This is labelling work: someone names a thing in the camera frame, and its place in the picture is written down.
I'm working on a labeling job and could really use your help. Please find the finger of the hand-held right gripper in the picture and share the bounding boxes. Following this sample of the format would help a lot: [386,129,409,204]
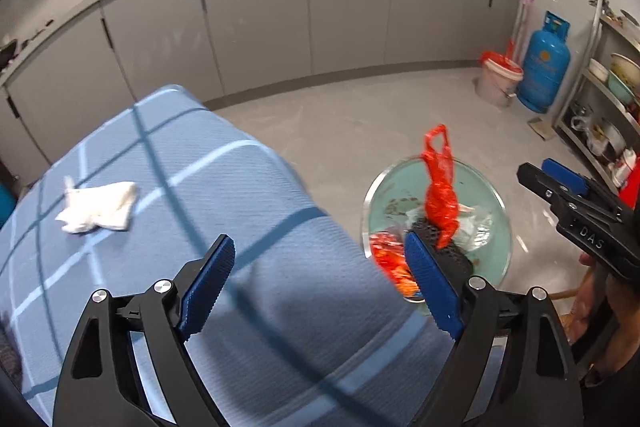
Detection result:
[517,162,584,208]
[541,158,627,210]

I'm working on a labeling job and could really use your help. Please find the grey kitchen cabinets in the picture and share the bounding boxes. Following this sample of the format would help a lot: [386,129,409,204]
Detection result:
[0,0,523,180]

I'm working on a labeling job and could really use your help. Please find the black foam net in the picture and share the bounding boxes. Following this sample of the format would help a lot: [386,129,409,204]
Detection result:
[407,217,473,280]

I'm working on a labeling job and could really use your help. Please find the pink mop handle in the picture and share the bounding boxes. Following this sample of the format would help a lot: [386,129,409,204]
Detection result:
[505,0,536,58]

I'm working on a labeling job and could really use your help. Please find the person's right hand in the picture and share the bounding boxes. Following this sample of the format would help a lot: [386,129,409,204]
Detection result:
[579,253,640,324]

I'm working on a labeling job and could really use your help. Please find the blue gas cylinder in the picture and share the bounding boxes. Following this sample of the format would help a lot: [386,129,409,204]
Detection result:
[516,11,572,114]

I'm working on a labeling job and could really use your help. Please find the steel pot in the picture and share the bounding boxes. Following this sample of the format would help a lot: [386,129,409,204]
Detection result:
[587,119,626,162]

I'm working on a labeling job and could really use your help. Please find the white bucket with red liner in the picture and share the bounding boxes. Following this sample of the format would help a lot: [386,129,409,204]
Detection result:
[475,51,524,108]

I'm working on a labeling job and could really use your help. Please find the steel shelf rack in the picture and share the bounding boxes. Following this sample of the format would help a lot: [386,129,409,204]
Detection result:
[552,0,640,208]

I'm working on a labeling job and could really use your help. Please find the round bin with clear liner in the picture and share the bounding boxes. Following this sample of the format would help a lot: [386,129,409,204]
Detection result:
[362,155,513,303]

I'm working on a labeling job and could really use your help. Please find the blue checked tablecloth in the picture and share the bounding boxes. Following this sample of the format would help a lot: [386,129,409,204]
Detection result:
[0,84,471,427]

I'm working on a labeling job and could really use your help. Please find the white crumpled tissue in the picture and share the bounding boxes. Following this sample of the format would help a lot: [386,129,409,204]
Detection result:
[54,176,138,235]

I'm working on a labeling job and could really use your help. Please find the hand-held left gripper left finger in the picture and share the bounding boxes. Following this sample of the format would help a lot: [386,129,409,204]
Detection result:
[52,234,237,427]

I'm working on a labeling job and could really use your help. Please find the red snack wrapper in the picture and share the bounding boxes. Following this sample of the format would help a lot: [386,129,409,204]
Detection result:
[370,231,418,298]

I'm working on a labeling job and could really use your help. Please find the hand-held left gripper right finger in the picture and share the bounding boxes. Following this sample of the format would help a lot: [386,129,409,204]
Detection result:
[403,231,585,427]

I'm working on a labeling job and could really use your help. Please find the patterned bowl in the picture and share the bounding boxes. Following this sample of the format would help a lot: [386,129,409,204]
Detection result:
[609,53,640,105]

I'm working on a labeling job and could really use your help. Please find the red mesh bag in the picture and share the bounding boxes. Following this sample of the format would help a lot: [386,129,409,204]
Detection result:
[421,124,460,250]

